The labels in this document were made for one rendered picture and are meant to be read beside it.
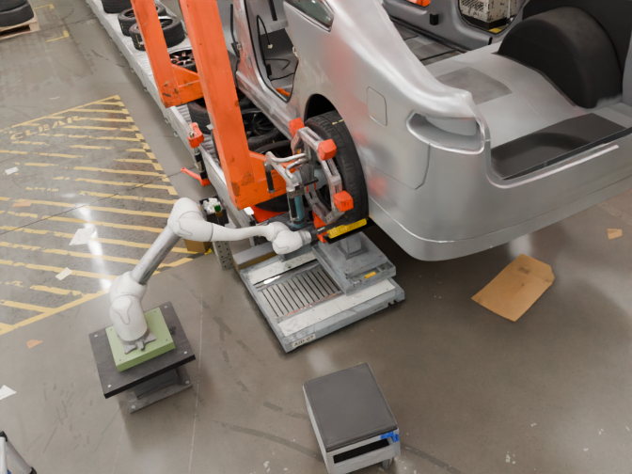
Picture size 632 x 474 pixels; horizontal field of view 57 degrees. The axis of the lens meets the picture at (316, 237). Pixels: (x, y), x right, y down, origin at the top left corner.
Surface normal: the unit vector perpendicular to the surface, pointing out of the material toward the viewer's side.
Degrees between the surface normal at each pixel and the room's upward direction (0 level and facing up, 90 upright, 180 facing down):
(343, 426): 0
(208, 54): 90
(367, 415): 0
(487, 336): 0
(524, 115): 21
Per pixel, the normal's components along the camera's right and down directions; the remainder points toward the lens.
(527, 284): -0.14, -0.77
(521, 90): 0.05, -0.54
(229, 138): 0.44, 0.51
